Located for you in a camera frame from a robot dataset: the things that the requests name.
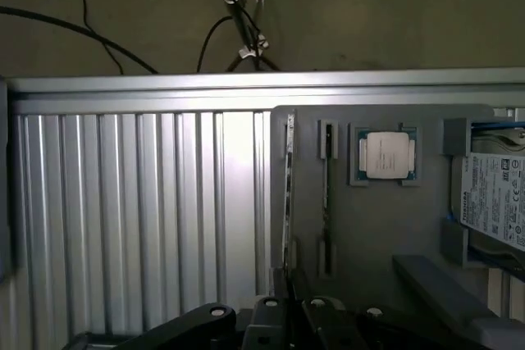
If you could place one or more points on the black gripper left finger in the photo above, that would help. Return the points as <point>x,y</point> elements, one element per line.
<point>266,325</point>

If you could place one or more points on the hard drive with label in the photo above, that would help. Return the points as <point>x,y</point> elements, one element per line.
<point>492,202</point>

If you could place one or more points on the grey parts rack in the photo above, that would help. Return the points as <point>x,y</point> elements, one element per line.
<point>369,223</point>

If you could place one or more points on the green RAM stick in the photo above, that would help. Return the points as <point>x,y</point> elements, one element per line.
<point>327,202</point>

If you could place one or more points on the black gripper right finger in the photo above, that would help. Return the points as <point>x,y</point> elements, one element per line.
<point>328,325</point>

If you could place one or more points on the CPU with silver lid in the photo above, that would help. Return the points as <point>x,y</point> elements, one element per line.
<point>387,155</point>

